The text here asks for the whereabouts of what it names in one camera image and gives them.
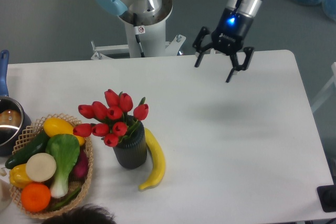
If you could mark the black haired head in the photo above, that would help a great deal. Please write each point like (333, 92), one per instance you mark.
(86, 214)

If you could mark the woven wicker basket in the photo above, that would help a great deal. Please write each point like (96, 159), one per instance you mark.
(27, 135)

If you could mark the white frame at right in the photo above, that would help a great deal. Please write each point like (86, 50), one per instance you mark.
(326, 91)

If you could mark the red tulip bouquet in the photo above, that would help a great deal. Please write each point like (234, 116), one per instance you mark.
(117, 121)

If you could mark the orange fruit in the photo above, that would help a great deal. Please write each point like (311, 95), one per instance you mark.
(35, 197)

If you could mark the green bok choy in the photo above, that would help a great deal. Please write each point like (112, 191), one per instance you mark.
(65, 149)

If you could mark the white metal base frame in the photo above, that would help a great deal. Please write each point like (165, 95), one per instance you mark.
(110, 49)

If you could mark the yellow bell pepper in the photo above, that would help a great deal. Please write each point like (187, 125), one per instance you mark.
(18, 176)

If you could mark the garlic clove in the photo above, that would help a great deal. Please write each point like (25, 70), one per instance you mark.
(3, 172)

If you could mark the black device at edge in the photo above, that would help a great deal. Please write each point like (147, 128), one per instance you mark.
(326, 196)

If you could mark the white plate at left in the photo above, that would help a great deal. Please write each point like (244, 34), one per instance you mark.
(5, 195)

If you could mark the purple sweet potato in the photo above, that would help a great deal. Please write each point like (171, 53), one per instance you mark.
(80, 170)

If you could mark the blue handled saucepan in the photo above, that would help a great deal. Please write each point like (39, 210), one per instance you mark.
(13, 117)

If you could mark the yellow banana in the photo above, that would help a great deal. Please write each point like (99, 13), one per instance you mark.
(158, 160)

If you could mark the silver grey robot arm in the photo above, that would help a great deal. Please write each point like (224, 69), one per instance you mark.
(145, 22)

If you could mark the dark grey ribbed vase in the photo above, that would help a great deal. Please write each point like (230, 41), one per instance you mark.
(131, 150)

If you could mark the green chili pepper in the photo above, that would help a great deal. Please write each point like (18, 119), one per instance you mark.
(66, 200)

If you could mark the dark green cucumber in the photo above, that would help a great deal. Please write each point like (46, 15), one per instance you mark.
(35, 146)

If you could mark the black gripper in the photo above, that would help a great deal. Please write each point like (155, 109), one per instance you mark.
(231, 35)

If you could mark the yellow squash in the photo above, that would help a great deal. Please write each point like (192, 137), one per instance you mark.
(54, 126)

